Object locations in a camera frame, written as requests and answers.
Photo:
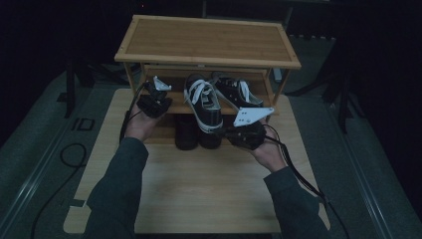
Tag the dark metal stand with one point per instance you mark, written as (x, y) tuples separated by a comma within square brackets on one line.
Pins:
[(344, 109), (70, 93)]

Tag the black mesh shoe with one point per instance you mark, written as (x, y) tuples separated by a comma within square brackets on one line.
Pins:
[(186, 136), (210, 141)]

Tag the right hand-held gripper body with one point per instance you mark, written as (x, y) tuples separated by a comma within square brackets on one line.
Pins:
[(247, 136)]

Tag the small white box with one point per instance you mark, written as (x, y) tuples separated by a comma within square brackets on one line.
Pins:
[(277, 75)]

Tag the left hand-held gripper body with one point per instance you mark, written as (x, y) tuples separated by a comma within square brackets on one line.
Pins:
[(154, 104)]

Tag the black white canvas sneaker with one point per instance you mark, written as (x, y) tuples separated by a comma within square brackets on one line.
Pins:
[(232, 93), (207, 113)]

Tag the wooden shoe rack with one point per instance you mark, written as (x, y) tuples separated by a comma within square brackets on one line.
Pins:
[(205, 40)]

